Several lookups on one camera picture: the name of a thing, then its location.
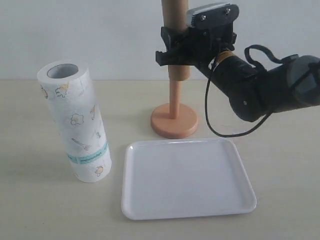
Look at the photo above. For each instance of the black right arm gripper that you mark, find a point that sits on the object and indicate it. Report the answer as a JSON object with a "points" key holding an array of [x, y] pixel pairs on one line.
{"points": [[193, 46]]}

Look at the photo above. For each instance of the brown cardboard tube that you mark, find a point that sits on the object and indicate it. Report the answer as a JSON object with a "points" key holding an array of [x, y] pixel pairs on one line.
{"points": [[174, 19]]}

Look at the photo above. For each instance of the printed paper towel roll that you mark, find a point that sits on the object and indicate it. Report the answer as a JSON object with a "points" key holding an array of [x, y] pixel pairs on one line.
{"points": [[71, 99]]}

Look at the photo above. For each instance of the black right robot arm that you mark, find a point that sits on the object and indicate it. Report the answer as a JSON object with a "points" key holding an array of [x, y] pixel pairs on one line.
{"points": [[255, 86]]}

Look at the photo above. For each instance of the wooden paper towel holder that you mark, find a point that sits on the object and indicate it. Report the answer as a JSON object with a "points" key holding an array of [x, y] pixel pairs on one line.
{"points": [[174, 120]]}

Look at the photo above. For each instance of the white plastic tray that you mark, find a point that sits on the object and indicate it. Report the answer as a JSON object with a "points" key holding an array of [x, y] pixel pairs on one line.
{"points": [[185, 178]]}

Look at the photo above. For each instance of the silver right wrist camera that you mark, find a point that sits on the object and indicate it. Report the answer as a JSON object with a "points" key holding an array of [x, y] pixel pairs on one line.
{"points": [[212, 15]]}

